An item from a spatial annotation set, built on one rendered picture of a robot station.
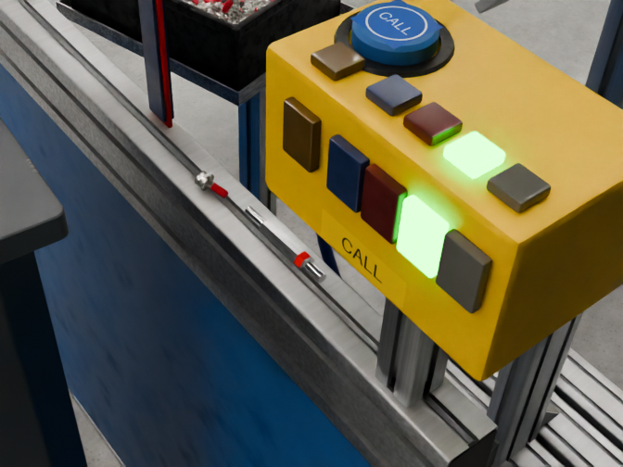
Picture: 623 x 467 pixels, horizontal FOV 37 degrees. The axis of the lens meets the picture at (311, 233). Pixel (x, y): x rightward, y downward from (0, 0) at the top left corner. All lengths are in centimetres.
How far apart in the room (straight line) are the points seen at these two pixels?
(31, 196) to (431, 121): 28
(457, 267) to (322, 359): 24
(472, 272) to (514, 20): 220
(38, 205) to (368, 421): 24
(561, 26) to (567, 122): 215
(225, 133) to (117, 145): 134
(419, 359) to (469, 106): 17
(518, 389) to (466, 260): 96
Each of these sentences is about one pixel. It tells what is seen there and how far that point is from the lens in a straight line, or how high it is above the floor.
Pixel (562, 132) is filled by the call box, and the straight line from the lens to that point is 41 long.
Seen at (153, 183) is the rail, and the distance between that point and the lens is 72.
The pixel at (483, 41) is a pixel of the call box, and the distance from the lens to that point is 45.
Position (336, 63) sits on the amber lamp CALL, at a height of 108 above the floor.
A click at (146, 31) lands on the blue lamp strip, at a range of 69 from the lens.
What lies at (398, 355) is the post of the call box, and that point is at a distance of 55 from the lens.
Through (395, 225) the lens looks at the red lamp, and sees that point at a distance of 40.
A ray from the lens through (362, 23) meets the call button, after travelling 43.
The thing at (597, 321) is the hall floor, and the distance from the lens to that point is 181.
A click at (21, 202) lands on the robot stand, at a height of 93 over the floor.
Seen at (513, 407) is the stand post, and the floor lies 23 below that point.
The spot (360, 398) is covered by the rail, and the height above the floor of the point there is 84.
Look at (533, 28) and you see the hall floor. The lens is 253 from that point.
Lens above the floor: 131
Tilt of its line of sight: 45 degrees down
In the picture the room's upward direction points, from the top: 3 degrees clockwise
